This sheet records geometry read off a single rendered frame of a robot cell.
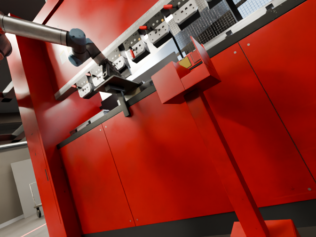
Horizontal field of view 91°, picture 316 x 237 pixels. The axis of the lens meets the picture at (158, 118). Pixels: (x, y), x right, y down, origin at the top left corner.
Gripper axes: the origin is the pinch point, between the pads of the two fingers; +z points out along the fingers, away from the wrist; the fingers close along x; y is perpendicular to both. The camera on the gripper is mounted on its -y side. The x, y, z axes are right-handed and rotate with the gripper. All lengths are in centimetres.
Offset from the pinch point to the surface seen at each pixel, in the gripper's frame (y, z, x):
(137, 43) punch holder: 20.1, -14.5, -21.6
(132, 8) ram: 37, -34, -29
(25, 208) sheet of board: 91, 166, 669
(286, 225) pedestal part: -75, 53, -56
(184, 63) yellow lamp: -28, 2, -48
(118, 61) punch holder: 18.6, -12.8, -1.4
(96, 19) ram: 48, -47, 5
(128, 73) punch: 14.5, -2.7, -3.4
